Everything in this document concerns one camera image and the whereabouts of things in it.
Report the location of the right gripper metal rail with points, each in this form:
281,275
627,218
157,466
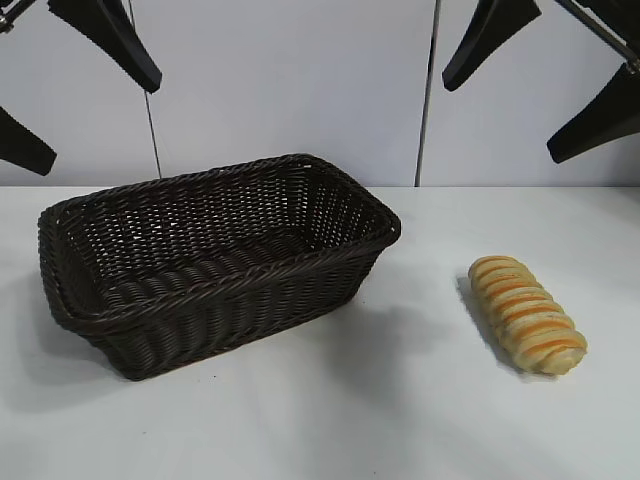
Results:
590,26

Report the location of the left gripper metal rail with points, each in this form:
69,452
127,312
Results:
4,11

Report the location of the long striped bread loaf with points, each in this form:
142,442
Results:
525,315

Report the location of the dark brown wicker basket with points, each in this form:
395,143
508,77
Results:
225,310

